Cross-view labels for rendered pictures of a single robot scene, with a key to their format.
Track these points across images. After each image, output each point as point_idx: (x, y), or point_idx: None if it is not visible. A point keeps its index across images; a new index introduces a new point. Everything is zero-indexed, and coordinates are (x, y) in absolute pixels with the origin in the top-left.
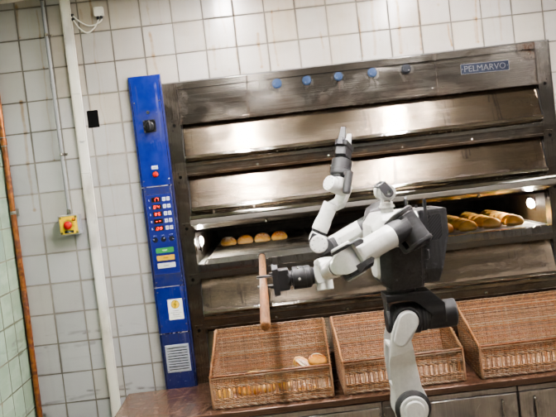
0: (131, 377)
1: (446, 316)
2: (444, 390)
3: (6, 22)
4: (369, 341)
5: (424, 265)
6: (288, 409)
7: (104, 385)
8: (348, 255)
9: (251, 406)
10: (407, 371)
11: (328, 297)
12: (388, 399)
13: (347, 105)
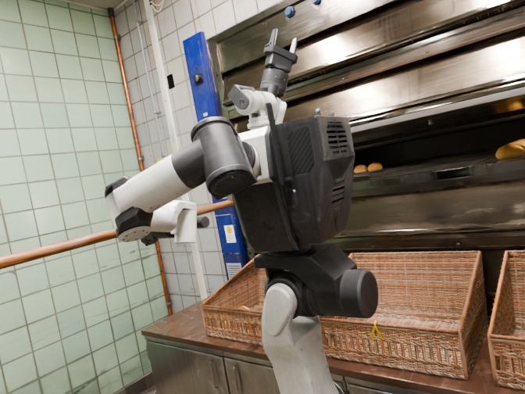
0: (212, 284)
1: (339, 302)
2: (423, 387)
3: (123, 20)
4: (389, 285)
5: (285, 216)
6: (251, 354)
7: (198, 287)
8: (112, 203)
9: (230, 340)
10: (293, 370)
11: (346, 233)
12: (349, 375)
13: (358, 15)
